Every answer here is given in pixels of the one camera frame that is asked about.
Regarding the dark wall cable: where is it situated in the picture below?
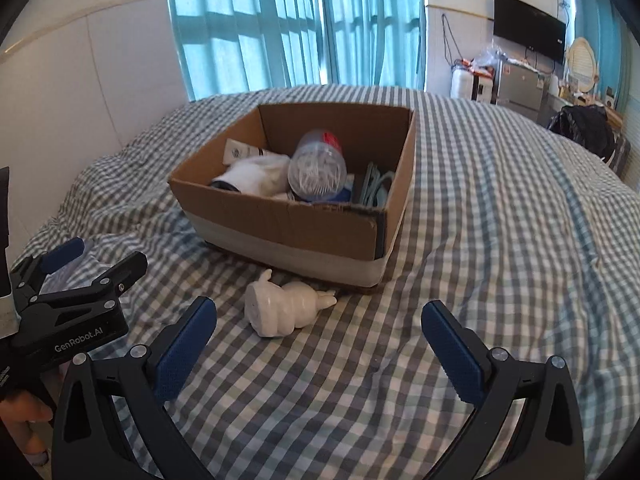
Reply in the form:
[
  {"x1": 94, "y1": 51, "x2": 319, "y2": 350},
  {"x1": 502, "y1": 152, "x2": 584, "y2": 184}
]
[{"x1": 441, "y1": 12, "x2": 464, "y2": 69}]

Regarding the cardboard box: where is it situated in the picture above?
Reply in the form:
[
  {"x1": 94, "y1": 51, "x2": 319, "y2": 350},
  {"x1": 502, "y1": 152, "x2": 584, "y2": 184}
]
[{"x1": 167, "y1": 102, "x2": 417, "y2": 295}]

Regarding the clear cotton swab jar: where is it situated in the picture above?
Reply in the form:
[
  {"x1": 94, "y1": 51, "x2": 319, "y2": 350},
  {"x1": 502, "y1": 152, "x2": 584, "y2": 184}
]
[{"x1": 287, "y1": 129, "x2": 348, "y2": 203}]

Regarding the black jacket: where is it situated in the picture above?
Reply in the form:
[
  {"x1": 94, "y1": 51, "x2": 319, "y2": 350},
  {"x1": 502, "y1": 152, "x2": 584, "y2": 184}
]
[{"x1": 547, "y1": 104, "x2": 616, "y2": 163}]

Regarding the white squeeze tube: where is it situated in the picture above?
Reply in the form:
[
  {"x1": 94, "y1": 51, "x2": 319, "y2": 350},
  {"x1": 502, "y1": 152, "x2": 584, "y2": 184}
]
[{"x1": 222, "y1": 139, "x2": 277, "y2": 166}]

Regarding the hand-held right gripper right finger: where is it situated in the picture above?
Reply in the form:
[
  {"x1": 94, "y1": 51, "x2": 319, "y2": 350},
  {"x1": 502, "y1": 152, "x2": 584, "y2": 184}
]
[{"x1": 421, "y1": 301, "x2": 587, "y2": 480}]

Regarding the white rabbit figurine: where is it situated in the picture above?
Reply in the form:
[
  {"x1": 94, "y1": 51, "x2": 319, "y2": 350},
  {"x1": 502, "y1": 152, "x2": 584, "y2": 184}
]
[{"x1": 244, "y1": 269, "x2": 338, "y2": 339}]

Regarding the white oval mirror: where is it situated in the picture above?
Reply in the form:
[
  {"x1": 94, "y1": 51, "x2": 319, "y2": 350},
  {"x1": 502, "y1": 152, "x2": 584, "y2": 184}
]
[{"x1": 565, "y1": 36, "x2": 600, "y2": 95}]

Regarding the grey-green plastic clip tool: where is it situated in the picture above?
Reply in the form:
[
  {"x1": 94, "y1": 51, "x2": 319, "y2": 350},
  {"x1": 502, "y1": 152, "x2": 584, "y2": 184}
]
[{"x1": 352, "y1": 161, "x2": 396, "y2": 207}]

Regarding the blue packet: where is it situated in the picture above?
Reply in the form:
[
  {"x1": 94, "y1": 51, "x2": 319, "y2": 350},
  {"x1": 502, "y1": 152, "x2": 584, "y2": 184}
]
[{"x1": 310, "y1": 187, "x2": 354, "y2": 205}]

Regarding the blue window curtain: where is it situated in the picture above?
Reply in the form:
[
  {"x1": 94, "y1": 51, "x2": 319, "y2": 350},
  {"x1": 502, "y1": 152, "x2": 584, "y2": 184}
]
[
  {"x1": 320, "y1": 0, "x2": 429, "y2": 92},
  {"x1": 160, "y1": 0, "x2": 332, "y2": 103},
  {"x1": 570, "y1": 0, "x2": 632, "y2": 111}
]

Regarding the person's left hand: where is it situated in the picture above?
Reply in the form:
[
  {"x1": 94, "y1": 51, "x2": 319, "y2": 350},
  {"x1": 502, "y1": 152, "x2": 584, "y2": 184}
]
[{"x1": 0, "y1": 390, "x2": 54, "y2": 466}]

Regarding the black wall television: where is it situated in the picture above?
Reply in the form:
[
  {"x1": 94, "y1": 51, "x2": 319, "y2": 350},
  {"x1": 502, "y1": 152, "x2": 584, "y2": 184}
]
[{"x1": 493, "y1": 0, "x2": 567, "y2": 66}]

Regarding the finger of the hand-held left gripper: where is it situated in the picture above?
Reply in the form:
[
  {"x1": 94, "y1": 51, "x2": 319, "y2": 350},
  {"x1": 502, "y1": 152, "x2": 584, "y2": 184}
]
[
  {"x1": 9, "y1": 237, "x2": 86, "y2": 302},
  {"x1": 29, "y1": 251, "x2": 149, "y2": 312}
]

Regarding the silver small fridge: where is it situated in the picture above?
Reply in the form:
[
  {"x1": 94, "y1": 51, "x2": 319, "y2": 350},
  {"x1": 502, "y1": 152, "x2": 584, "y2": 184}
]
[{"x1": 495, "y1": 57, "x2": 548, "y2": 122}]

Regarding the white suitcase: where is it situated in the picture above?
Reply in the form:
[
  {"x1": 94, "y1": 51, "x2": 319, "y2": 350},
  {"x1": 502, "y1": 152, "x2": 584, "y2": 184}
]
[{"x1": 450, "y1": 65, "x2": 496, "y2": 103}]

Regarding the white cloth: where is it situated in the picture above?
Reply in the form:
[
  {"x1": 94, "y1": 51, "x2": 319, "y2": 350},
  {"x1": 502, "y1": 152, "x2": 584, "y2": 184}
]
[{"x1": 210, "y1": 155, "x2": 292, "y2": 196}]

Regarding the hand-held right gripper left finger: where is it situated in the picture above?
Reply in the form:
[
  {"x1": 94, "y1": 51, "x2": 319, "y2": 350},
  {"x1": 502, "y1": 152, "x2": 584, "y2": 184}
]
[{"x1": 50, "y1": 296, "x2": 218, "y2": 480}]

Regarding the checked bed sheet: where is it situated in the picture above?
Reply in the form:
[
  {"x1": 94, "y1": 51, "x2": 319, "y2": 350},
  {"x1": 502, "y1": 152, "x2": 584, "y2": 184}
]
[{"x1": 10, "y1": 84, "x2": 640, "y2": 480}]

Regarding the clear plastic bag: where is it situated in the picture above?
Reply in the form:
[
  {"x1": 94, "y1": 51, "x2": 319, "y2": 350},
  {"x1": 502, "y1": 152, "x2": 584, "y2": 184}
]
[{"x1": 472, "y1": 42, "x2": 504, "y2": 69}]

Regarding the grey suitcase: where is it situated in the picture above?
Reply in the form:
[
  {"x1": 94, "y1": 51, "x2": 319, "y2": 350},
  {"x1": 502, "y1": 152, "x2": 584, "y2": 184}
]
[{"x1": 607, "y1": 135, "x2": 632, "y2": 174}]

